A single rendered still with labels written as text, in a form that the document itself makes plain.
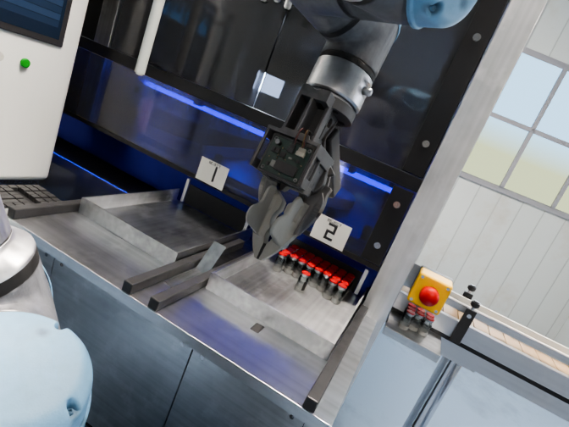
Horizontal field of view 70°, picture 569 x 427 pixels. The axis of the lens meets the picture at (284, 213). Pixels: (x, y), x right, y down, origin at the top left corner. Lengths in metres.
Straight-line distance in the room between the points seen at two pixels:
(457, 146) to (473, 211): 3.04
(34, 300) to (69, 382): 0.12
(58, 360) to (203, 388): 0.90
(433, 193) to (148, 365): 0.93
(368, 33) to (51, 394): 0.46
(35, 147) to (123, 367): 0.68
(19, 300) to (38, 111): 0.87
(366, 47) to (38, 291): 0.43
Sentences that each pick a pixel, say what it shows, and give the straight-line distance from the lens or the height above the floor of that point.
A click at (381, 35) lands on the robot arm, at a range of 0.53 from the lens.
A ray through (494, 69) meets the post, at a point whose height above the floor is 1.45.
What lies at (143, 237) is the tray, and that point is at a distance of 0.86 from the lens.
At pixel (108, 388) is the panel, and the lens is 1.47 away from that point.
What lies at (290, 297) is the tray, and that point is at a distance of 0.88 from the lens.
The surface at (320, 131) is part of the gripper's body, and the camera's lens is 0.48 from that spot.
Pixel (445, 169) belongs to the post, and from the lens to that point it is 0.90.
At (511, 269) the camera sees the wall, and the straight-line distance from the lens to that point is 4.22.
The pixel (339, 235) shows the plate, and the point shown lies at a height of 1.02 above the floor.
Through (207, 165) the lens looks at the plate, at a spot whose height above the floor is 1.03.
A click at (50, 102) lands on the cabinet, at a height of 1.03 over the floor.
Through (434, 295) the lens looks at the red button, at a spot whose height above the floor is 1.01.
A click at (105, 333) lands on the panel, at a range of 1.40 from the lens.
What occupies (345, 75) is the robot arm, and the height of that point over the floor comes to 1.31.
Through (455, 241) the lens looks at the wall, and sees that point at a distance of 3.96.
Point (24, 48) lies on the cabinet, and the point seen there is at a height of 1.14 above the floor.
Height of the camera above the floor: 1.26
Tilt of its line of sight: 15 degrees down
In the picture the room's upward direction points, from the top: 22 degrees clockwise
